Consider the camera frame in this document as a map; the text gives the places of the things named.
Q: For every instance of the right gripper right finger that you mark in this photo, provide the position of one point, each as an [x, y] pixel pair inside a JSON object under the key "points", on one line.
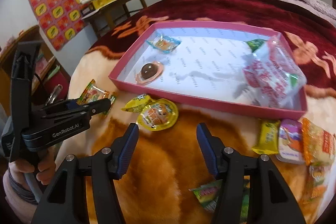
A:
{"points": [[229, 166]]}

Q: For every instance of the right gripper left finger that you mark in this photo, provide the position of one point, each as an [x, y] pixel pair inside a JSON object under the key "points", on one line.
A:
{"points": [[108, 165]]}

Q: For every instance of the burger gummy packet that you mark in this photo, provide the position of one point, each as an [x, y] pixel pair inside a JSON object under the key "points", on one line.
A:
{"points": [[316, 183], [93, 93]]}

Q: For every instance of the chocolate jelly cup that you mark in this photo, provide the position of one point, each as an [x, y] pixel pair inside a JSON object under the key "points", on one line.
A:
{"points": [[149, 72]]}

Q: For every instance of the yellow jelly cup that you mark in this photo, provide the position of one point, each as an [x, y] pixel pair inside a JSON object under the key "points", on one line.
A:
{"points": [[158, 115]]}

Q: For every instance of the orange rice cracker packet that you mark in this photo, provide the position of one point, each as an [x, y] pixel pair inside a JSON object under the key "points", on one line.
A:
{"points": [[318, 144]]}

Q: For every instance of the pink white snack bag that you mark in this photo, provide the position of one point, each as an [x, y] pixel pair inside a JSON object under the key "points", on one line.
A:
{"points": [[270, 77]]}

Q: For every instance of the blue clear pastry snack packet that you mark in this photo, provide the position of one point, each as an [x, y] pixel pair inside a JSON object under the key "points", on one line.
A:
{"points": [[163, 43]]}

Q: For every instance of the green snack packet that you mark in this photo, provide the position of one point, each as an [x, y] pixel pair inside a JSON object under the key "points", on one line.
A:
{"points": [[255, 44]]}

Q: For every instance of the left hand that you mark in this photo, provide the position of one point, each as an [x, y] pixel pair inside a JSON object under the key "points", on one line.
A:
{"points": [[46, 169]]}

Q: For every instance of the green sour candy packet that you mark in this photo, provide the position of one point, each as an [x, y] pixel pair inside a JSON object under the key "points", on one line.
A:
{"points": [[208, 196]]}

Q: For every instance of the small yellow candy packet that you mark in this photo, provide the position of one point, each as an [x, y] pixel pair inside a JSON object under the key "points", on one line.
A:
{"points": [[268, 138]]}

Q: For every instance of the purple jelly cup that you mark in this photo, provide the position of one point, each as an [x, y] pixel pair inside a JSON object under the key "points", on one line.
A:
{"points": [[290, 144]]}

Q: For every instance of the wooden side table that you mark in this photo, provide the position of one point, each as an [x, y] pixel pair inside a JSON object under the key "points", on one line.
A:
{"points": [[107, 17]]}

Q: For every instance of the pink shallow cardboard box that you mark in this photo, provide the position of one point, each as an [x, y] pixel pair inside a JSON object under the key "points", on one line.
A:
{"points": [[202, 71]]}

